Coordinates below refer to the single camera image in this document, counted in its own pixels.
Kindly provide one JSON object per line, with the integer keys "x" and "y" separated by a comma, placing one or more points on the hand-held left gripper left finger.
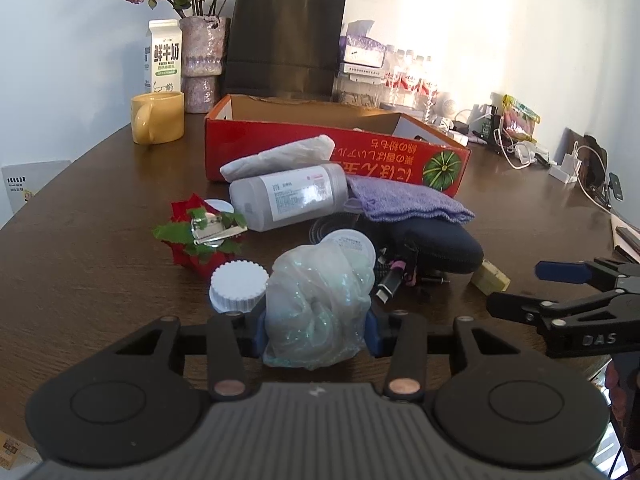
{"x": 257, "y": 335}

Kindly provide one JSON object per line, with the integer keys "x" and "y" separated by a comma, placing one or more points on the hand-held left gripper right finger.
{"x": 374, "y": 335}

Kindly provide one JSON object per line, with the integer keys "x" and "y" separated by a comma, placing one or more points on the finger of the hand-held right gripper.
{"x": 515, "y": 306}
{"x": 560, "y": 271}

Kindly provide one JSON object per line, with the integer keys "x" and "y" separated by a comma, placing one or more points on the clear plastic bag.
{"x": 310, "y": 310}

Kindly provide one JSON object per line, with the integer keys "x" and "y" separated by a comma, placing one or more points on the white ribbed lid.
{"x": 237, "y": 280}

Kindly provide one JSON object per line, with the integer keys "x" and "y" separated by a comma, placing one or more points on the purple cloth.
{"x": 400, "y": 197}

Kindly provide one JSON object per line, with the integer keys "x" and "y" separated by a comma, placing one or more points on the clear labelled plastic container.
{"x": 290, "y": 195}

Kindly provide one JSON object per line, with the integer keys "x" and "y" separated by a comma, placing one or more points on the red artificial rose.
{"x": 182, "y": 210}

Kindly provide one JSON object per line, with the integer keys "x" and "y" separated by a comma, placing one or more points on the red cardboard box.
{"x": 390, "y": 152}

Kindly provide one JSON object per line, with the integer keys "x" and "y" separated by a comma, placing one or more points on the person's right hand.
{"x": 615, "y": 385}

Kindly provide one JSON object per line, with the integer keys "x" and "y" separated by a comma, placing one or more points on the beige block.
{"x": 492, "y": 275}

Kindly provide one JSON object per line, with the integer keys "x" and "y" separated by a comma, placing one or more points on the pink lipstick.
{"x": 402, "y": 267}

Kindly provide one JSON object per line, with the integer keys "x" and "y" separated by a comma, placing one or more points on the dark notebook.
{"x": 627, "y": 240}

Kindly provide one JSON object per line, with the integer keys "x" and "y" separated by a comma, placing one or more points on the round clear lidded container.
{"x": 350, "y": 242}

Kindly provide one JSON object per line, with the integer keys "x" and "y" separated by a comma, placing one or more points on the black clip holder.
{"x": 614, "y": 187}

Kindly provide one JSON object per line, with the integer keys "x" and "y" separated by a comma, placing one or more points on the dark blue pouch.
{"x": 435, "y": 245}

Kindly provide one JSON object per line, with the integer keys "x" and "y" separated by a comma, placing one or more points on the brown wooden stand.
{"x": 595, "y": 165}

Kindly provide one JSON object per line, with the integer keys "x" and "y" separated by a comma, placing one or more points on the yellow green snack bag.
{"x": 517, "y": 120}

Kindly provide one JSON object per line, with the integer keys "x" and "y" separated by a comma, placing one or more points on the small dark bottle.
{"x": 496, "y": 122}

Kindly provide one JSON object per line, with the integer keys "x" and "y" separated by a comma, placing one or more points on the rolled white plastic bag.
{"x": 280, "y": 155}

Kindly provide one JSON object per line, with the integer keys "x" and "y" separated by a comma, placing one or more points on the white round speaker figure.
{"x": 446, "y": 106}

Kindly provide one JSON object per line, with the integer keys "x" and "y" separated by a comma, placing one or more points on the yellow mug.
{"x": 160, "y": 120}

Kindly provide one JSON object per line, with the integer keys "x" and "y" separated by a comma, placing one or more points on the pack of water bottles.
{"x": 410, "y": 80}

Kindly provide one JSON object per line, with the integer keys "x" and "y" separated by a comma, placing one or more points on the clear seed container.
{"x": 357, "y": 92}

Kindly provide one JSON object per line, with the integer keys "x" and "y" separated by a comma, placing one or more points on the white flat box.
{"x": 360, "y": 71}

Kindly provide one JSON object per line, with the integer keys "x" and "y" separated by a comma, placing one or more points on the yellow paper card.
{"x": 10, "y": 447}

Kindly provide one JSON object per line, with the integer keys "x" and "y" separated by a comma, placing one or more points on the white paper sheet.
{"x": 30, "y": 185}

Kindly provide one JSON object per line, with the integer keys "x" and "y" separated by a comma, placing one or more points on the purple ceramic vase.
{"x": 200, "y": 60}

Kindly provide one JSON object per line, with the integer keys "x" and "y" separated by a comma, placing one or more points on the purple tissue pack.
{"x": 362, "y": 52}

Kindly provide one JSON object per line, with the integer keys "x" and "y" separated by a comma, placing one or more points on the white green milk carton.
{"x": 165, "y": 60}

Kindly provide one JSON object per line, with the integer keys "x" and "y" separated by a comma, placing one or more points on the black paper bag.
{"x": 285, "y": 40}

